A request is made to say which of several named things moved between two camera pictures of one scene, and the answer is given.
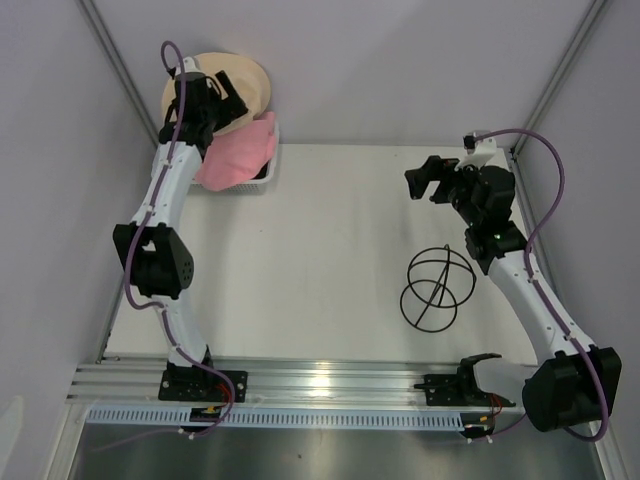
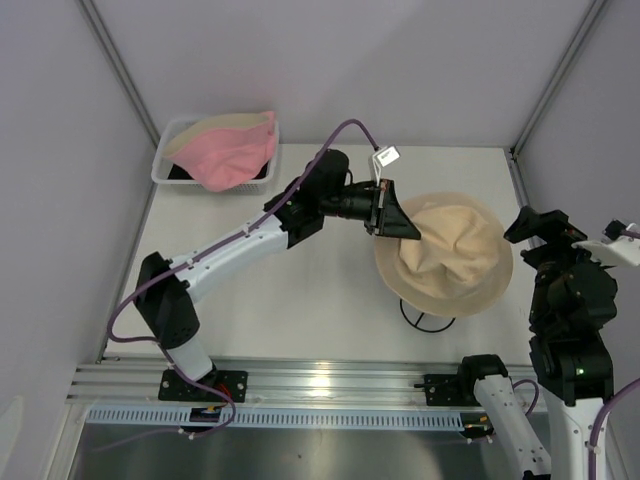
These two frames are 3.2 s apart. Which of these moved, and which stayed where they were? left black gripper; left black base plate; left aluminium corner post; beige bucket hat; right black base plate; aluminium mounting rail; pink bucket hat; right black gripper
Moved: right black gripper; left black gripper; beige bucket hat
Stayed: left black base plate; aluminium mounting rail; right black base plate; left aluminium corner post; pink bucket hat
